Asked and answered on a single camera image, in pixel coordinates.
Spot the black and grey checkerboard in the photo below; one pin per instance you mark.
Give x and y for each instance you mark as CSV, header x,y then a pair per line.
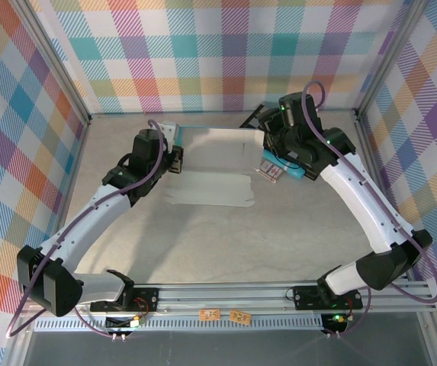
x,y
252,116

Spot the blue and white cardboard box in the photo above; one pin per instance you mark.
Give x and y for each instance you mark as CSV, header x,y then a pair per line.
x,y
218,148

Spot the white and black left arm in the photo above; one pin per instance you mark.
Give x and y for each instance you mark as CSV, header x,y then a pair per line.
x,y
81,225

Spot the long aluminium base rail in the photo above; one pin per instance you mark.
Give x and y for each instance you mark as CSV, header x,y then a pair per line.
x,y
222,295

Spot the orange tag with white print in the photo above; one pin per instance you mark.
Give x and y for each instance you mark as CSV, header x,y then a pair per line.
x,y
209,315

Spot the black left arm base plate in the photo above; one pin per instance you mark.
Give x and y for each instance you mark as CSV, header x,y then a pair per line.
x,y
147,295

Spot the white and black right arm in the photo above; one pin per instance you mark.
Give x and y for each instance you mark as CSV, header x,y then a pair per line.
x,y
359,202

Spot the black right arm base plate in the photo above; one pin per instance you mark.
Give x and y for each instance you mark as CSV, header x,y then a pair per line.
x,y
306,297

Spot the aluminium frame post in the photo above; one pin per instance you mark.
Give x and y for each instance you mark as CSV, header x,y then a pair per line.
x,y
389,57
56,65

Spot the black controller board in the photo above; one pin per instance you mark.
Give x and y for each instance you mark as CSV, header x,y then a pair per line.
x,y
121,323
334,322

